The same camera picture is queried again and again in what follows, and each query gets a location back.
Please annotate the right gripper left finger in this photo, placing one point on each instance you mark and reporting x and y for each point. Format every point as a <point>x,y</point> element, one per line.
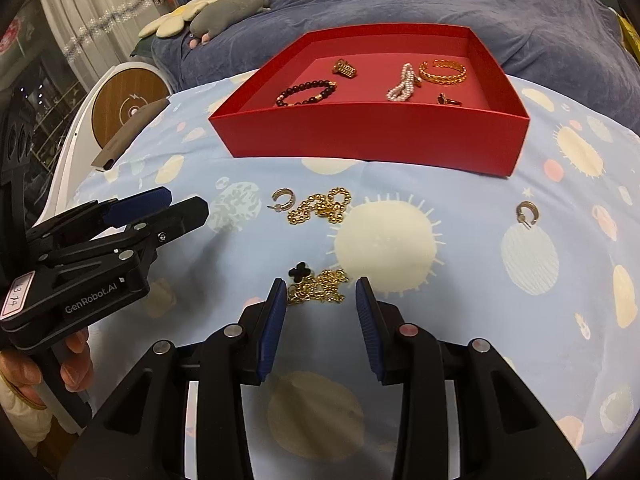
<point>276,304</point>

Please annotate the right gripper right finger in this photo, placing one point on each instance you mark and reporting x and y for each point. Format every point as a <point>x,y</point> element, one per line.
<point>371,324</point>

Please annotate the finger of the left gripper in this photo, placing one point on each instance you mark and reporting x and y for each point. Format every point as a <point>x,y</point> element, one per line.
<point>146,235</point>
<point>122,212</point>

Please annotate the gold hoop earring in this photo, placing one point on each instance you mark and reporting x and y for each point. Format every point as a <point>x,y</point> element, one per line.
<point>527,214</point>
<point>283,199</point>

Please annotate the gold wristwatch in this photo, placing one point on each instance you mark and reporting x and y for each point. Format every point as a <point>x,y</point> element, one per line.
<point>343,68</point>

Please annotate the red clover earring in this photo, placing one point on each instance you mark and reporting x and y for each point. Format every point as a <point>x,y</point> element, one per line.
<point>444,100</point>

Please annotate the gold braided bangle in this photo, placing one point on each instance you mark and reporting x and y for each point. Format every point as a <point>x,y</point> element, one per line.
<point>444,72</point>

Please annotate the left hand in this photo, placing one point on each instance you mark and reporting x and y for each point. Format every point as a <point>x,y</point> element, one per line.
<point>76,370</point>

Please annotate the round wooden white device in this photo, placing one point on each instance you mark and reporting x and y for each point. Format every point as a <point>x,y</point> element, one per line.
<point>109,104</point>

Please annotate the planet print blue sheet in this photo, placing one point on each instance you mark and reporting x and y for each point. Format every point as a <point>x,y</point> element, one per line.
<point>560,302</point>

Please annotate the white flower plush cushion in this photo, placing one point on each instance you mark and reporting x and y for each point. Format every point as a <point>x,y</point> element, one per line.
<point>172,23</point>

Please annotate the grey plush toy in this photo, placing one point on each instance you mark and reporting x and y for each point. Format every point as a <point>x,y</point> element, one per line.
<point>217,16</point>

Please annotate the white lace curtain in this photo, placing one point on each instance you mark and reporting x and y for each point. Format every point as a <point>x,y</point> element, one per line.
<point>95,35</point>

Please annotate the red cardboard tray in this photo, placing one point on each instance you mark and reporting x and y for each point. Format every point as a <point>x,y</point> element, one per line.
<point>294,106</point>

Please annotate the blue-grey velvet blanket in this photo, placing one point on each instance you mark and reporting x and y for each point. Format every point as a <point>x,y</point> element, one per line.
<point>573,47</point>

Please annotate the gold satin pillow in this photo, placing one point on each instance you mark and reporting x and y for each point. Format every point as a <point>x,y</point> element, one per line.
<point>631,38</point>

